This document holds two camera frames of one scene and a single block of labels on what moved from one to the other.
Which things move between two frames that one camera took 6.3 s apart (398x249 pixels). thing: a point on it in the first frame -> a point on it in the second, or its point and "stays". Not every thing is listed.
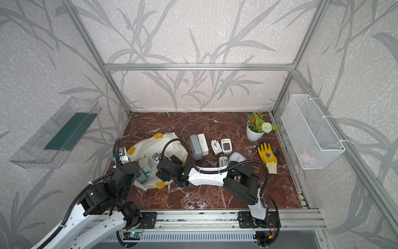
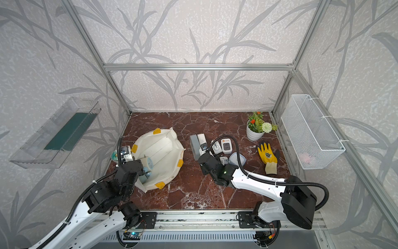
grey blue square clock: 196,147 stays
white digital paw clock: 226,146 stays
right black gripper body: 161,177 -> 213,178
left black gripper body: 126,192 stays
